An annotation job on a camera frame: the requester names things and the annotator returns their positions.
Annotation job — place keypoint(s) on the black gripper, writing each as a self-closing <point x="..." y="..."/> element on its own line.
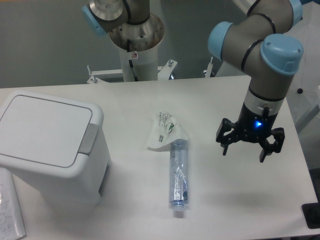
<point x="253" y="128"/>

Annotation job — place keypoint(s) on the white lidded trash can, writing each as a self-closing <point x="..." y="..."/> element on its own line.
<point x="55" y="144"/>

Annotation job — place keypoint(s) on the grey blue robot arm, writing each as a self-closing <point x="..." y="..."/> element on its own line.
<point x="131" y="25"/>

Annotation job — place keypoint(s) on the crushed clear plastic bottle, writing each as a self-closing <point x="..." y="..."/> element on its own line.
<point x="179" y="175"/>

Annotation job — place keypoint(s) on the crumpled white plastic wrapper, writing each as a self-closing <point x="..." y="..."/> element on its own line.
<point x="165" y="130"/>

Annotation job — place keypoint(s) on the white superior umbrella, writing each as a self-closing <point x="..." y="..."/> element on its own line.
<point x="305" y="82"/>

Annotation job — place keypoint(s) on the black device at edge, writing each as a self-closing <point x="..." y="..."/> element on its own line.
<point x="311" y="212"/>

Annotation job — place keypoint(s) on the white metal mounting bracket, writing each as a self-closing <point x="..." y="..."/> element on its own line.
<point x="164" y="73"/>

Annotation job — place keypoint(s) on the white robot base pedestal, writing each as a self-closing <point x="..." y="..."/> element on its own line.
<point x="144" y="62"/>

